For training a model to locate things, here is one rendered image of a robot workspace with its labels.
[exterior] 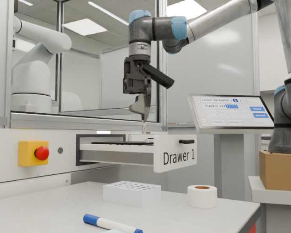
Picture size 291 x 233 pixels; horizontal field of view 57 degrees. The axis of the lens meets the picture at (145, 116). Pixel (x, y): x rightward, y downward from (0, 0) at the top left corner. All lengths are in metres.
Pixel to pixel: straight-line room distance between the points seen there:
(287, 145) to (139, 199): 0.54
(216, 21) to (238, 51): 1.63
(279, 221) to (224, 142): 0.90
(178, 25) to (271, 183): 0.57
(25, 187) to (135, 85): 0.45
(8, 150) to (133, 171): 0.62
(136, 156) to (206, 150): 1.88
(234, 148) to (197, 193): 1.19
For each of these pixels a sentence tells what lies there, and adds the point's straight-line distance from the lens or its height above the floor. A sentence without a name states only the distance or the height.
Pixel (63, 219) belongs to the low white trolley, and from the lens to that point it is 0.60.
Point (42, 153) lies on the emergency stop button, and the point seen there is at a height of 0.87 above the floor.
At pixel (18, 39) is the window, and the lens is 0.92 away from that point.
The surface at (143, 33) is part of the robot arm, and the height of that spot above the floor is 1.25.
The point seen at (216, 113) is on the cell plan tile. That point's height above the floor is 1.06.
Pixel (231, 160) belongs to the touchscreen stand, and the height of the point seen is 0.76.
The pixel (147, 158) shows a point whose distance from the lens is 0.82.
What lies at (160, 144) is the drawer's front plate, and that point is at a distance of 0.79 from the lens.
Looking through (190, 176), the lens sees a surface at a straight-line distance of 2.79.
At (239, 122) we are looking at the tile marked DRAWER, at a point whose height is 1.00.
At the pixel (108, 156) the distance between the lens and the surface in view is 0.91.
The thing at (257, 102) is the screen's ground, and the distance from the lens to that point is 1.97.
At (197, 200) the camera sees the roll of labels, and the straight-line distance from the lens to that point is 0.66.
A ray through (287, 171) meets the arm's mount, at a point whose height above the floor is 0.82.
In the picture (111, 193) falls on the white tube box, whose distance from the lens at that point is 0.70.
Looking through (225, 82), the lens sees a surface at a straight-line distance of 2.64.
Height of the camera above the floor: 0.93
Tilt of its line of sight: 4 degrees up
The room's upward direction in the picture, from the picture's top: straight up
